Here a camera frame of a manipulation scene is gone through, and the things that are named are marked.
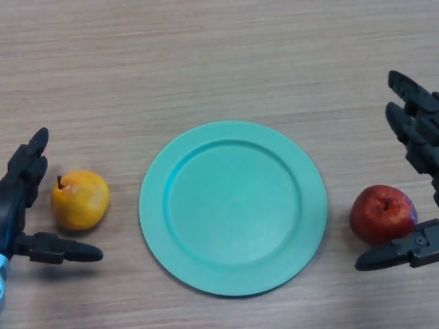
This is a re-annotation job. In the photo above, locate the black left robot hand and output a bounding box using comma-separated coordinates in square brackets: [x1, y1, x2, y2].
[0, 127, 104, 265]

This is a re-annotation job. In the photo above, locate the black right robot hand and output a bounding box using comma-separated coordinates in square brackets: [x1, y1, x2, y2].
[355, 70, 439, 271]

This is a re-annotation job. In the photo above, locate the yellow pear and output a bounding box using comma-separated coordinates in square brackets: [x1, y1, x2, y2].
[51, 169, 110, 231]

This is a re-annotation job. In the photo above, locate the green round plate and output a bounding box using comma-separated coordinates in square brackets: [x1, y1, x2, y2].
[139, 120, 327, 297]

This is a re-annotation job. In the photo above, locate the red apple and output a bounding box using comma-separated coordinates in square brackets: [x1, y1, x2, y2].
[349, 184, 418, 246]

